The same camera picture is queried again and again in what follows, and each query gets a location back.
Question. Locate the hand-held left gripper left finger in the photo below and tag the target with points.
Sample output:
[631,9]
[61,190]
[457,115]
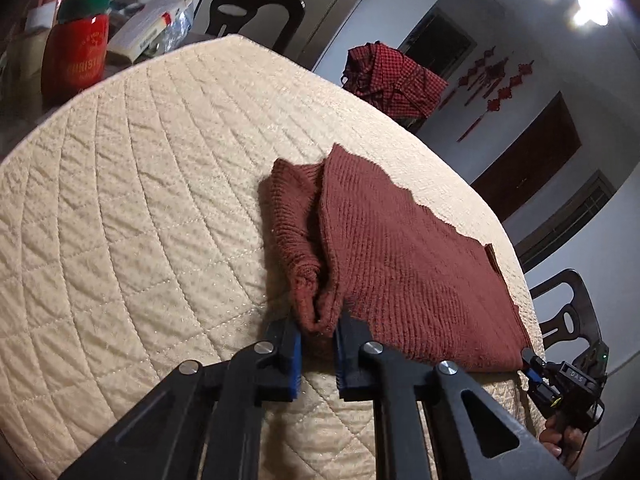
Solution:
[296,360]

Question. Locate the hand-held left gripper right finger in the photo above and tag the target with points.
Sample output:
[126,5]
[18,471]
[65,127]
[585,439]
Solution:
[341,360]

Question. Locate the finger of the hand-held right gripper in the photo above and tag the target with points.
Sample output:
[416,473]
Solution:
[531,358]
[533,379]

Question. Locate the rust red knit sweater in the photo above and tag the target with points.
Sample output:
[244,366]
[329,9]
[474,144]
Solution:
[400,260]

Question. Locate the person's right hand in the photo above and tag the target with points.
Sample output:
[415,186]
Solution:
[552,440]

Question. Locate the dark wooden chair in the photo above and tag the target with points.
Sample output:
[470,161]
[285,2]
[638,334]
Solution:
[577,300]

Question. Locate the dark framed window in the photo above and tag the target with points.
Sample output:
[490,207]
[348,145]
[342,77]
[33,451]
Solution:
[565,220]

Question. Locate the dark brown door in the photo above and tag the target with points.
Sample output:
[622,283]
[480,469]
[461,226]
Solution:
[530,160]

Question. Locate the beige quilted blanket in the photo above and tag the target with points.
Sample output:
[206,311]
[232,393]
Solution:
[125,210]

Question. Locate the red checkered cloth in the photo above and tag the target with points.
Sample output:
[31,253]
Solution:
[395,80]

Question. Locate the dark glass door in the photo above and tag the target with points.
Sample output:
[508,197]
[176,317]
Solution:
[437,35]

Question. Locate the black chair with cutout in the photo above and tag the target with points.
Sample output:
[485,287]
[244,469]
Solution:
[280,10]

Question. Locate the white and red box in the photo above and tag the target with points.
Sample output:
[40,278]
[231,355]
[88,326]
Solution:
[145,25]

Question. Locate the red bottle with green band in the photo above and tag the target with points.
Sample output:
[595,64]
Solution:
[75,55]

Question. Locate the red knot wall ornament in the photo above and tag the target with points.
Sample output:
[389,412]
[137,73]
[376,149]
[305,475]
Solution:
[487,77]
[502,94]
[470,77]

